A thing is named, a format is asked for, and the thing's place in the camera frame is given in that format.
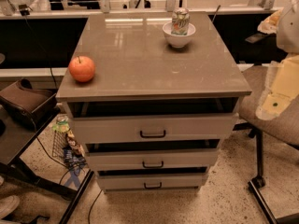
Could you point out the red apple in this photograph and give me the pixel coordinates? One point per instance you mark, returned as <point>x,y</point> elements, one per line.
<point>82,68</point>

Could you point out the middle drawer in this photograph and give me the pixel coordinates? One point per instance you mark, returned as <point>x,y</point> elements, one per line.
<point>152,155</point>

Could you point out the white shoe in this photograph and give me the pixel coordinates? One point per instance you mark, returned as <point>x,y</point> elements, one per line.
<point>8,205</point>

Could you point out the drawer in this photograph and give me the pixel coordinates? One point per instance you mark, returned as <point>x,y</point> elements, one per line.
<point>153,128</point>
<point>152,155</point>
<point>168,178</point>

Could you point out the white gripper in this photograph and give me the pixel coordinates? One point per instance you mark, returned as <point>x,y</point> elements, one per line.
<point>289,28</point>

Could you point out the top drawer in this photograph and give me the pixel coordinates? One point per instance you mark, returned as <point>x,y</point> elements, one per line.
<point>153,128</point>

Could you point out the black side table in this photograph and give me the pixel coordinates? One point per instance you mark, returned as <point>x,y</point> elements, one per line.
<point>26,161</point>

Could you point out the wire snack basket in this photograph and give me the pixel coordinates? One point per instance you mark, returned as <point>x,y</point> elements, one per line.
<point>66,148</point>

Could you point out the bottom drawer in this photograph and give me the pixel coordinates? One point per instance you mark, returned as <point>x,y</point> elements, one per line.
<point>168,178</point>

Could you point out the grey drawer cabinet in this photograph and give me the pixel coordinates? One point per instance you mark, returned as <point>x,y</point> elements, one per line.
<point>139,74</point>

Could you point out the white bowl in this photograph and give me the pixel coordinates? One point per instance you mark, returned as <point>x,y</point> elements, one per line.
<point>178,41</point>

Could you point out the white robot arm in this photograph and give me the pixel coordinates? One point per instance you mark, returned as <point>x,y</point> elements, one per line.
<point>287,24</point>

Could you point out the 7up soda can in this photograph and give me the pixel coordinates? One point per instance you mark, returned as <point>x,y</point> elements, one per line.
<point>180,21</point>

